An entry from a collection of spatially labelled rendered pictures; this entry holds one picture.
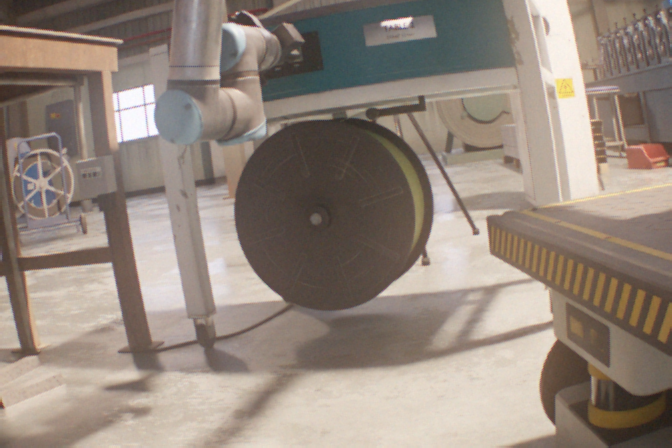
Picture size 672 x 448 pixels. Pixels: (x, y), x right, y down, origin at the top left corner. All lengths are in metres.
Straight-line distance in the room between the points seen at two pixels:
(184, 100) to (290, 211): 0.73
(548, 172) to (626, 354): 0.99
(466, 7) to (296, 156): 0.58
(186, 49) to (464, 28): 0.62
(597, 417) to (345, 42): 1.14
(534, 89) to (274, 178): 0.70
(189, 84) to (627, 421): 0.87
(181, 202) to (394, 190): 0.48
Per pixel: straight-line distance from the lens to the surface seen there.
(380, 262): 1.88
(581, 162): 3.80
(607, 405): 0.76
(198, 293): 1.89
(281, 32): 1.57
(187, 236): 1.87
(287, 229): 1.94
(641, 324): 0.57
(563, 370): 0.99
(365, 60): 1.68
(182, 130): 1.27
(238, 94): 1.38
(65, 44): 1.85
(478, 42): 1.63
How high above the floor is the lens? 0.44
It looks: 5 degrees down
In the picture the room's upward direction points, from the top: 9 degrees counter-clockwise
